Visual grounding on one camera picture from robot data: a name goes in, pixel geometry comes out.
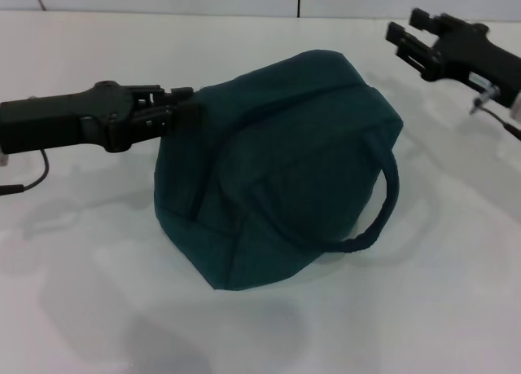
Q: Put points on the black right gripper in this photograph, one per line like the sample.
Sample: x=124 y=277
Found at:
x=476 y=56

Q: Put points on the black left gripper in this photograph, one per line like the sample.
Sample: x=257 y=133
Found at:
x=57 y=119

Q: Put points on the dark teal insulated lunch bag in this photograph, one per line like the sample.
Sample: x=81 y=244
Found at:
x=285 y=166

